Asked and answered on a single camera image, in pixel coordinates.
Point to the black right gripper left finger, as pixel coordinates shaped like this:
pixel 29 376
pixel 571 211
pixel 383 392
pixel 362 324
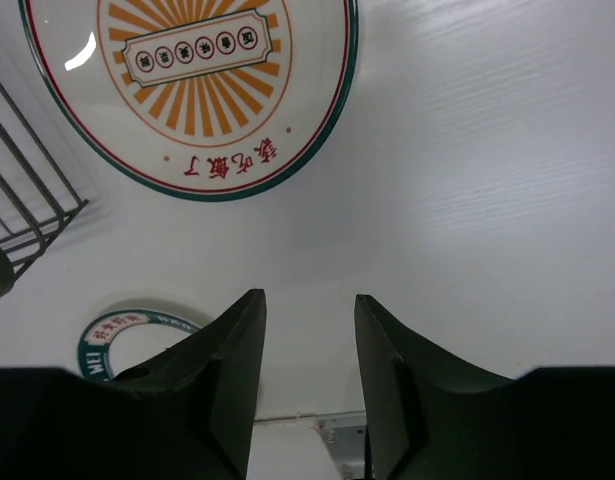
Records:
pixel 186 413

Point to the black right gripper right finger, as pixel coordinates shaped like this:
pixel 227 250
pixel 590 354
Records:
pixel 433 415

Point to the green rimmed white plate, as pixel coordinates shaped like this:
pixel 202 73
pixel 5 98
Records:
pixel 94 345

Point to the orange sunburst ceramic plate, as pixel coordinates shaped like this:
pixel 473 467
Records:
pixel 208 101

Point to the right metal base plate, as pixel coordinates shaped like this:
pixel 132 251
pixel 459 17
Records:
pixel 344 436

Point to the grey wire dish rack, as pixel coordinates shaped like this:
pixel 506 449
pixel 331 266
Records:
pixel 37 200

